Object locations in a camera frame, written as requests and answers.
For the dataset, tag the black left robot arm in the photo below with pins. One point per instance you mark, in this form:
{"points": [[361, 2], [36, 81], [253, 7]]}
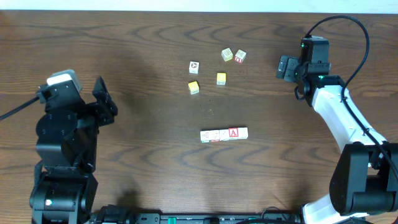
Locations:
{"points": [[65, 187]]}

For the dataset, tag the white block cane picture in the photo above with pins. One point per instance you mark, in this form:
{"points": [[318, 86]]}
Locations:
{"points": [[233, 133]]}

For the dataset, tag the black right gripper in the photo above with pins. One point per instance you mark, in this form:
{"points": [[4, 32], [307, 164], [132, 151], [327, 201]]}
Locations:
{"points": [[292, 63]]}

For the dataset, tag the green letter L block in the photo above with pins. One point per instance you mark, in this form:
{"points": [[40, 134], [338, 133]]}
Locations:
{"points": [[205, 136]]}

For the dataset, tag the white block airplane picture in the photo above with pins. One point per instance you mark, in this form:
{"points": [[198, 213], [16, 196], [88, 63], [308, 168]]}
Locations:
{"points": [[243, 133]]}

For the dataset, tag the wooden block red letter side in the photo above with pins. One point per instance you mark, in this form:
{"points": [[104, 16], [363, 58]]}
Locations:
{"points": [[240, 56]]}

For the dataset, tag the yellow letter W block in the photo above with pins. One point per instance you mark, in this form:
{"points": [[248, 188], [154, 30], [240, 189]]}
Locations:
{"points": [[194, 87]]}

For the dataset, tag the white block green N side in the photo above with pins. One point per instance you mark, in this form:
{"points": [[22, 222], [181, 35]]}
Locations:
{"points": [[224, 134]]}

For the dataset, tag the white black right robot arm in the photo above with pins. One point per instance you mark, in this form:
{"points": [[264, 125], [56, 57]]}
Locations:
{"points": [[363, 182]]}

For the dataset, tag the white block soccer ball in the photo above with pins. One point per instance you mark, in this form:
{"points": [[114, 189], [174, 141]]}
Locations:
{"points": [[194, 67]]}

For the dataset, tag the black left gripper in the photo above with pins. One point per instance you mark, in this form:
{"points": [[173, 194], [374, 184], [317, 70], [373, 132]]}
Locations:
{"points": [[101, 104]]}

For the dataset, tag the yellow letter G block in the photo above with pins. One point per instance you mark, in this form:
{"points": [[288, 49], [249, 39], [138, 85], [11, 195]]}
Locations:
{"points": [[221, 78]]}

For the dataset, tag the red letter M block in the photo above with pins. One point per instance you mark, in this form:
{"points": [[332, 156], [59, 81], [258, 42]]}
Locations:
{"points": [[214, 135]]}

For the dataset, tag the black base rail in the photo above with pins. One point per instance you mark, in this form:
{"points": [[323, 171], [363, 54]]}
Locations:
{"points": [[118, 214]]}

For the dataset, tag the wooden block yellow trim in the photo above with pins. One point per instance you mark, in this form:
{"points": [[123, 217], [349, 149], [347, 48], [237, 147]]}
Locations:
{"points": [[227, 54]]}

